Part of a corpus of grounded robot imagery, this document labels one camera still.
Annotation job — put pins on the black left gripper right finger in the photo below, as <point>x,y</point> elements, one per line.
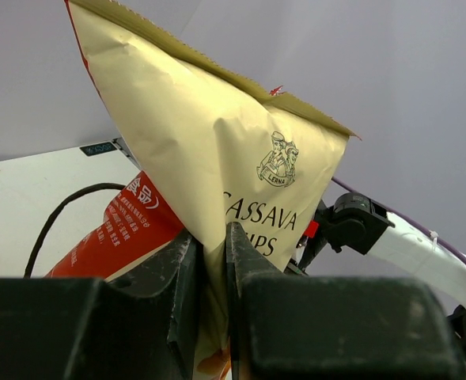
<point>302,327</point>

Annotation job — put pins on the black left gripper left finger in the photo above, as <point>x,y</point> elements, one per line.
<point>142,325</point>

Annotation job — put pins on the cassava chips bag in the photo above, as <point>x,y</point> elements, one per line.
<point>213,147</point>

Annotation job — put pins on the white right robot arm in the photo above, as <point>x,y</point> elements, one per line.
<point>372,229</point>

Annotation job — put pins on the blue table label left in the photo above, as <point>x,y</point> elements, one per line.
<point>98,148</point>

